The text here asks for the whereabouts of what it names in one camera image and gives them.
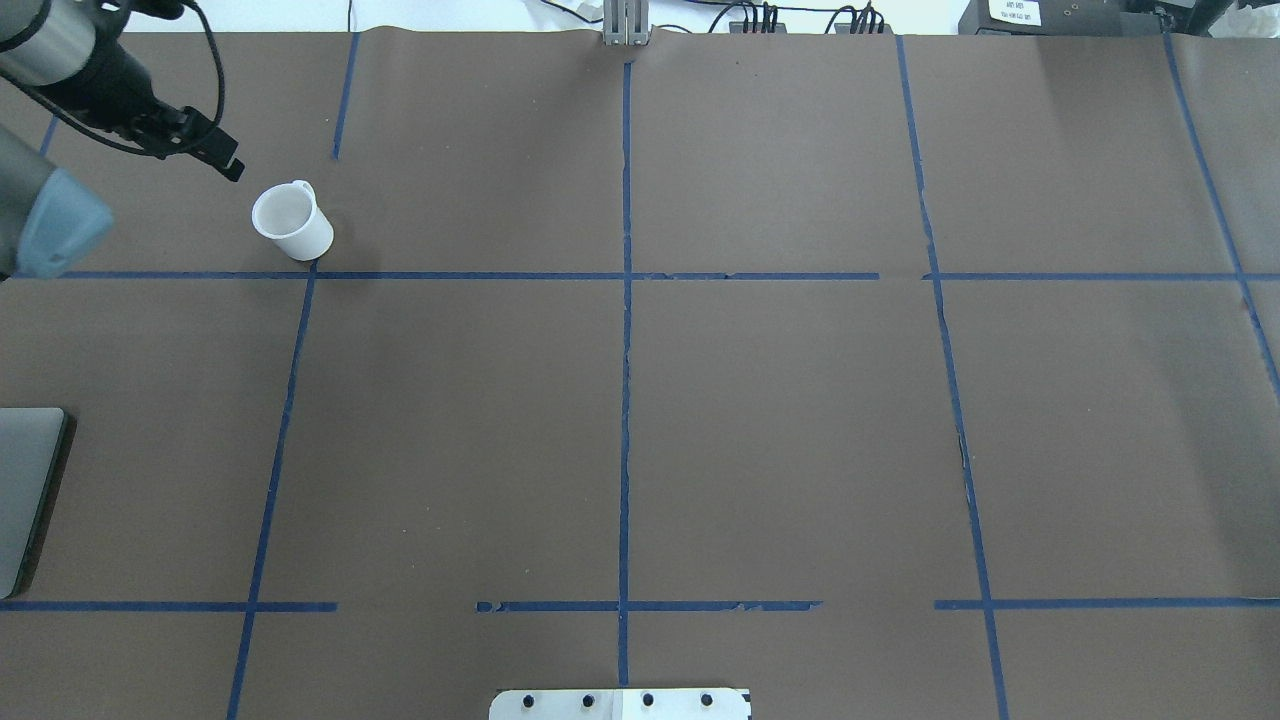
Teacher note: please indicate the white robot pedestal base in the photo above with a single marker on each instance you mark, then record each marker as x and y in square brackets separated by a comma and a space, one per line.
[623, 703]

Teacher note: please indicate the silver closed laptop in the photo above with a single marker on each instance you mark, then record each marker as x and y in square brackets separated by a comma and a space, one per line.
[32, 442]

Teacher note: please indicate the orange black hub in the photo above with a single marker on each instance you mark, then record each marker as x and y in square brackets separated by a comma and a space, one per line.
[857, 20]
[757, 19]

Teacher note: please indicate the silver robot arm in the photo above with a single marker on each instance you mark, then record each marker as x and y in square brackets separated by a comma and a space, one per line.
[68, 58]

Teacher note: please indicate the black desktop box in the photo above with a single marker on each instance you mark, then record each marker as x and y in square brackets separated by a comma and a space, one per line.
[1058, 18]

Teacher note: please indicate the orange black hub near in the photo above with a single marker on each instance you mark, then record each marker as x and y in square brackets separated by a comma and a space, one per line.
[857, 20]

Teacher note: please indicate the aluminium frame post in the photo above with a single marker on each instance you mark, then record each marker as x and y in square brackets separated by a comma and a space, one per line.
[626, 23]

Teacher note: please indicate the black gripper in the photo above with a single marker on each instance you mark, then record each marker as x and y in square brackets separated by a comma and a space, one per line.
[112, 90]

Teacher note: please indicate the white plastic cup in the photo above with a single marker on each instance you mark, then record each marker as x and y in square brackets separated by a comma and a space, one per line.
[289, 216]

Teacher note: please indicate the orange black hub far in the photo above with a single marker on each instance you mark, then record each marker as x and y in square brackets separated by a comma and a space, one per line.
[757, 19]

